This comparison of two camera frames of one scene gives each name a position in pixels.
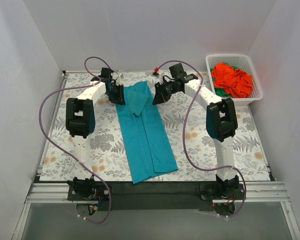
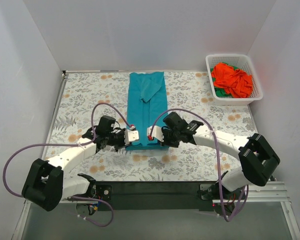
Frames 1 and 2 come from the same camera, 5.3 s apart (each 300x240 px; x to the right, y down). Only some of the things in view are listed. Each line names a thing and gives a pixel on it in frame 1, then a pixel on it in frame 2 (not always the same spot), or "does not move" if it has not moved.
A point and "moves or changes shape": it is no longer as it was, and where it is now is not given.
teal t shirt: [147, 147] moves or changes shape
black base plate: [153, 196] does not move
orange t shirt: [237, 83] does not move
